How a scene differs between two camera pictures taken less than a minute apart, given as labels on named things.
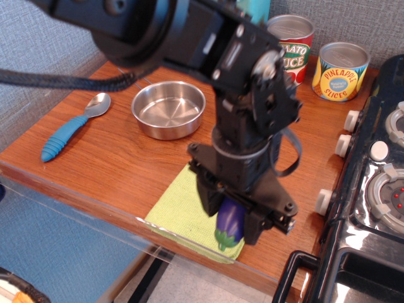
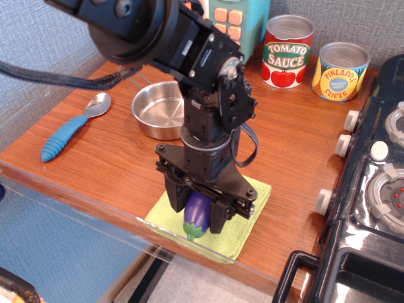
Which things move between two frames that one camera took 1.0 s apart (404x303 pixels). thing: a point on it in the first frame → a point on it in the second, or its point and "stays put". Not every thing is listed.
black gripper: [249, 175] → [211, 170]
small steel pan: [169, 110] stays put
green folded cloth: [180, 214] stays put
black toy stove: [362, 255] stays put
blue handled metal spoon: [98, 103] stays put
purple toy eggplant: [231, 220] → [197, 214]
